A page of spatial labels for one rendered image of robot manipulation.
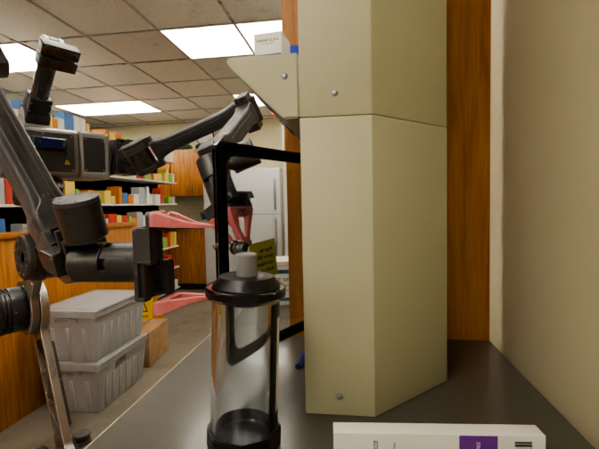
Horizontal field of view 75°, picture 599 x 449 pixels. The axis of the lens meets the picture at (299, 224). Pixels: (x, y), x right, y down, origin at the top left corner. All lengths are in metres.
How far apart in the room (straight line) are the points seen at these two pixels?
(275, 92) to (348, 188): 0.19
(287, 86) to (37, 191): 0.41
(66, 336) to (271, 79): 2.45
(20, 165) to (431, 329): 0.72
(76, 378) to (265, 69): 2.53
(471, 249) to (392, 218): 0.41
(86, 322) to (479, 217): 2.33
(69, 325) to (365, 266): 2.41
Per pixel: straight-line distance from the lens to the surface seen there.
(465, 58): 1.07
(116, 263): 0.59
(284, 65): 0.65
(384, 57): 0.67
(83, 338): 2.82
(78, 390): 2.97
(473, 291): 1.04
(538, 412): 0.79
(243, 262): 0.53
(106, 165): 1.47
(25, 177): 0.72
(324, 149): 0.62
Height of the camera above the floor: 1.28
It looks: 3 degrees down
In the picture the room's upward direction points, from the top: 1 degrees counter-clockwise
